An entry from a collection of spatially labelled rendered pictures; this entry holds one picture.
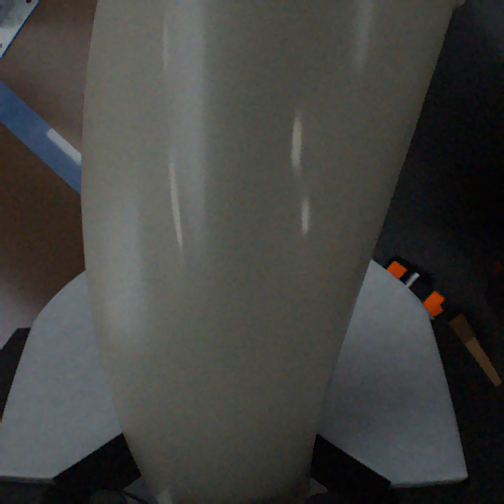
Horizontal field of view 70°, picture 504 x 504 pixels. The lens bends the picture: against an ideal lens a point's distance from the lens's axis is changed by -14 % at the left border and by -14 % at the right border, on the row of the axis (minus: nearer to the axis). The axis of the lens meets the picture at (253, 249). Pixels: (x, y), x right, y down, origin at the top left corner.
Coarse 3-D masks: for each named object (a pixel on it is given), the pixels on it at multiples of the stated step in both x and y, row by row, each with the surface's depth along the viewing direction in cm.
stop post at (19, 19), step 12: (0, 0) 74; (12, 0) 78; (24, 0) 79; (36, 0) 79; (0, 12) 76; (12, 12) 80; (24, 12) 80; (0, 24) 81; (12, 24) 81; (0, 36) 83; (12, 36) 83; (0, 48) 84
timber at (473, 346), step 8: (456, 320) 117; (464, 320) 115; (456, 328) 115; (464, 328) 113; (464, 336) 111; (472, 336) 108; (472, 344) 109; (480, 344) 110; (472, 352) 111; (480, 352) 111; (480, 360) 112; (488, 360) 112; (488, 368) 114; (488, 376) 116; (496, 376) 116; (496, 384) 118
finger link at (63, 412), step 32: (64, 288) 9; (64, 320) 8; (32, 352) 7; (64, 352) 8; (96, 352) 8; (32, 384) 7; (64, 384) 7; (96, 384) 7; (32, 416) 6; (64, 416) 6; (96, 416) 6; (0, 448) 5; (32, 448) 6; (64, 448) 6; (96, 448) 6; (128, 448) 6; (0, 480) 5; (32, 480) 5; (64, 480) 5; (96, 480) 6; (128, 480) 7
